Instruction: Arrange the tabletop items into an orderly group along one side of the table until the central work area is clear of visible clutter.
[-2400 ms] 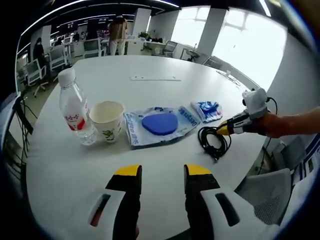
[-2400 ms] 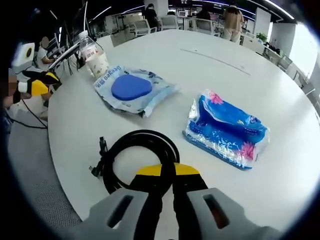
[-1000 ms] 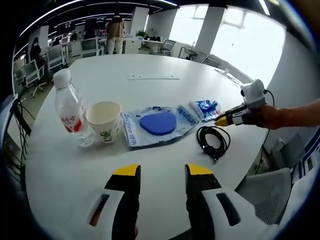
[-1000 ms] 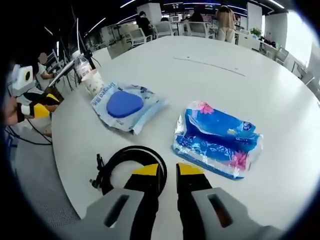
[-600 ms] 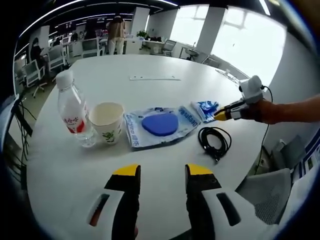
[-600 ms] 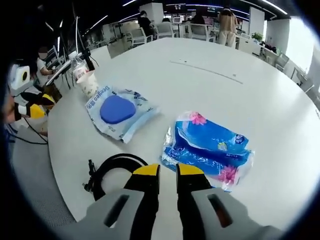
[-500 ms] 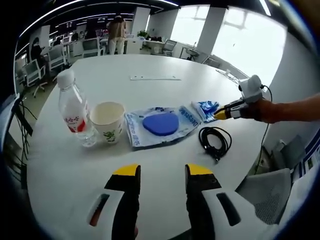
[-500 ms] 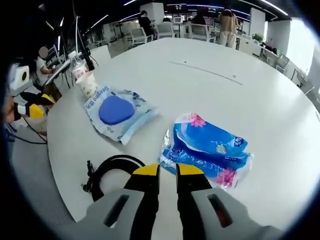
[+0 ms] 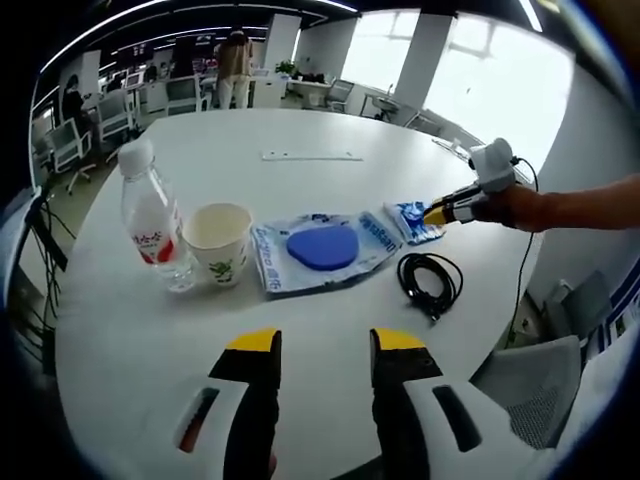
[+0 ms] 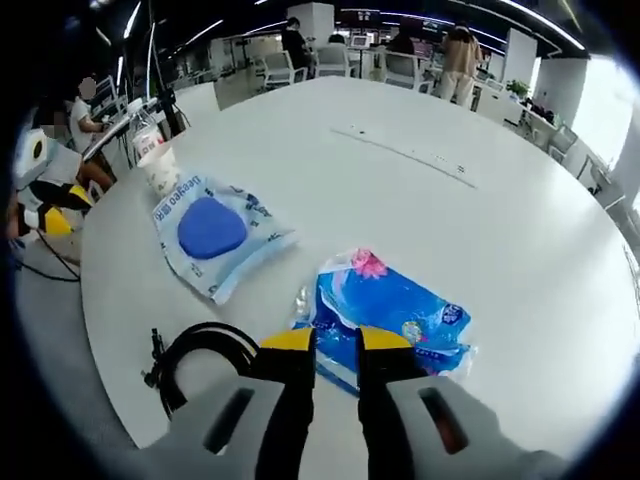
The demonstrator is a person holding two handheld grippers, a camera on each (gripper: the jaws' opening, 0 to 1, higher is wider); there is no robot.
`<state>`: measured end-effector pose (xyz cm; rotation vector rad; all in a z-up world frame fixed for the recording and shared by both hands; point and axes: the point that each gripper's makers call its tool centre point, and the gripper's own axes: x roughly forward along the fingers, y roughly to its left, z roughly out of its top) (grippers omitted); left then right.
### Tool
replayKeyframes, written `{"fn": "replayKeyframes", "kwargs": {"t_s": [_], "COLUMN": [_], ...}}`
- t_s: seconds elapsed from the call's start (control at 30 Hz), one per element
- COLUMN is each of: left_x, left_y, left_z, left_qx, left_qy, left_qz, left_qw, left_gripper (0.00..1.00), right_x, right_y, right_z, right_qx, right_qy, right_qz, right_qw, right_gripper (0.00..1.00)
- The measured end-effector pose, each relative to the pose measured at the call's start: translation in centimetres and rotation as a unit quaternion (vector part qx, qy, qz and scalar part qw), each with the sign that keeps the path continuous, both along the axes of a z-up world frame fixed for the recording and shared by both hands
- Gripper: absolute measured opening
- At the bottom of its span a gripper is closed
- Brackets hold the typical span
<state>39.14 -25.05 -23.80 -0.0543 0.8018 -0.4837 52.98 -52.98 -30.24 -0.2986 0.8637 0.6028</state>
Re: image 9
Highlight white paper cup green print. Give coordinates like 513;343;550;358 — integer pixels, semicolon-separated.
182;202;253;290

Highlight small blue white packet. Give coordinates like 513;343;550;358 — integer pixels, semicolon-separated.
382;199;449;247

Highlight white office chair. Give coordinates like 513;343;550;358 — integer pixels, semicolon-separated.
97;92;135;144
52;122;99;196

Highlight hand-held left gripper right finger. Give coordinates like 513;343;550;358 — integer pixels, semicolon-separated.
369;326;559;480

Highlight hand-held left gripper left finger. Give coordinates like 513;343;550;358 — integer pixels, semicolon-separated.
72;326;284;480

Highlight person's right hand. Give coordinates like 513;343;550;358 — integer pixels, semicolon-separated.
487;183;539;232

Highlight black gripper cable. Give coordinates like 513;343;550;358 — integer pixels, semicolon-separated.
507;155;542;347

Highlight white table cable cover strip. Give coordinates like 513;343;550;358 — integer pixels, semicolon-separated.
260;148;365;162

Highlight white cabinet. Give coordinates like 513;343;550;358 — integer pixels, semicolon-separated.
252;74;289;109

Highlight mesh back office chair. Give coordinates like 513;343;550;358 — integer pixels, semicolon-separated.
327;79;354;112

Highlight black monitor cables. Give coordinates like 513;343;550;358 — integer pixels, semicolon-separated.
19;199;79;361

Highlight person's white clothing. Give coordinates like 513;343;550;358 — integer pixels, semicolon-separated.
547;324;640;480

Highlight thin white cable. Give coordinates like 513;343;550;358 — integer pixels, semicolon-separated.
432;137;474;157

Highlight clear water bottle red label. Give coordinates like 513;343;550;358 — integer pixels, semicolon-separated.
117;137;196;294

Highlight blue white wall poster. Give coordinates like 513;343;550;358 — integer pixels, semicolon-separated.
597;294;640;352

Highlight large window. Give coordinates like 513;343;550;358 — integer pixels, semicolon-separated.
344;12;419;109
424;14;572;167

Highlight large blue printed plastic packet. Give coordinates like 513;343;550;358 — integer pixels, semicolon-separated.
249;209;401;300

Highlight grey mesh office chair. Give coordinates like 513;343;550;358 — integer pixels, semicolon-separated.
472;334;584;451

